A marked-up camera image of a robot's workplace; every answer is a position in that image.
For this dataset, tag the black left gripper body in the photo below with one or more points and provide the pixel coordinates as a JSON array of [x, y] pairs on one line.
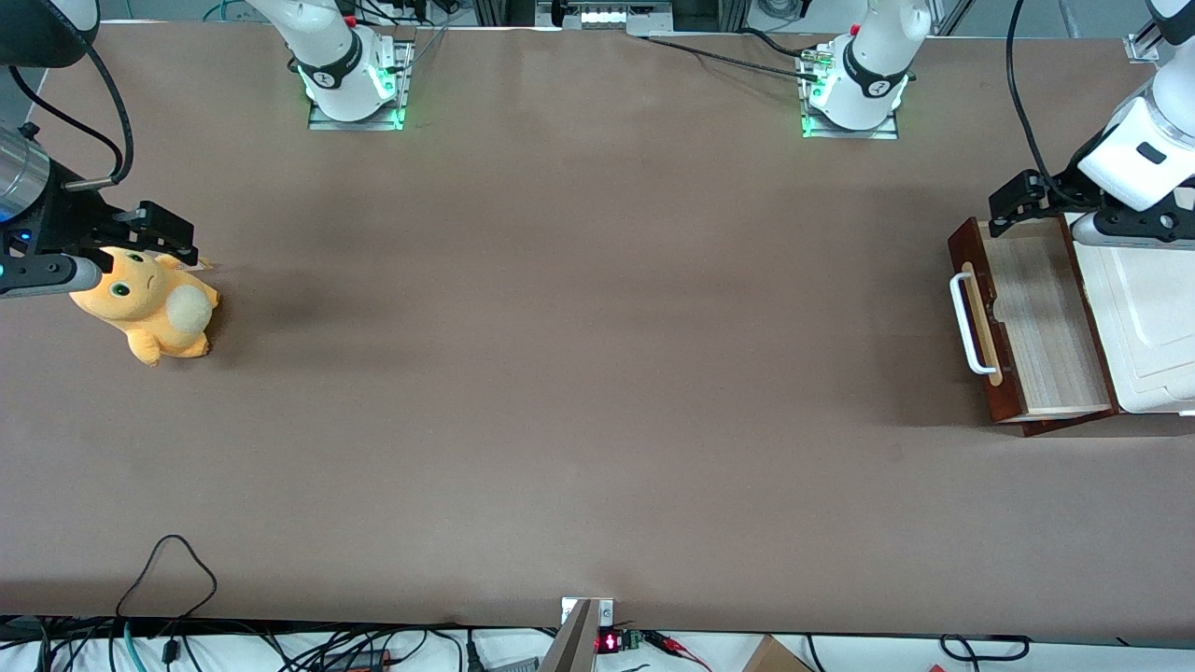
[[1053, 193]]

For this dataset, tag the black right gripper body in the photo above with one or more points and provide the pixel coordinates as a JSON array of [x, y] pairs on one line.
[[63, 219]]

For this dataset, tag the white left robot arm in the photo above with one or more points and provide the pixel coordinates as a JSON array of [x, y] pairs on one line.
[[864, 56]]

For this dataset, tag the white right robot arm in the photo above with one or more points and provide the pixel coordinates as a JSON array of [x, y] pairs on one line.
[[331, 37]]

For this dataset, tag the white drawer cabinet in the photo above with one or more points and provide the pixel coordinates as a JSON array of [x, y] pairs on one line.
[[1158, 327]]

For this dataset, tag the orange plush toy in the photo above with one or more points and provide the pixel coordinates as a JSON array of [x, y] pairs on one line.
[[149, 313]]

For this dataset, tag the white light bar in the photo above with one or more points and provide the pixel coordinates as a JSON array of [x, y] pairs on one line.
[[616, 16]]

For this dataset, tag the black power adapter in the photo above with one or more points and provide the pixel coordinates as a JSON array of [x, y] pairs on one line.
[[359, 661]]

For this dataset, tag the brown cardboard piece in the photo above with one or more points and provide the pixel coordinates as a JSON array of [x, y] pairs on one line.
[[770, 658]]

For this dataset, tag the small red display module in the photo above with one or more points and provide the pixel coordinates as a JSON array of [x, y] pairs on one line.
[[609, 642]]

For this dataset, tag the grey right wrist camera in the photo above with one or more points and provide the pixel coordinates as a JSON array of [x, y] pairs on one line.
[[47, 275]]

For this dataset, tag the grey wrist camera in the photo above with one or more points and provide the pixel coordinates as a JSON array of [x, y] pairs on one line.
[[1139, 224], [47, 275]]

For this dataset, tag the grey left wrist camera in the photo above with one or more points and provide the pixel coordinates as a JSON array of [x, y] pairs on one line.
[[1139, 224]]

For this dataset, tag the metal base plate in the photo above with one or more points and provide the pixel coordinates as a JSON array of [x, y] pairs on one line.
[[327, 122], [878, 133]]

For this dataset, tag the aluminium frame profile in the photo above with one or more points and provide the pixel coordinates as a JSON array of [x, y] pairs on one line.
[[1141, 48]]

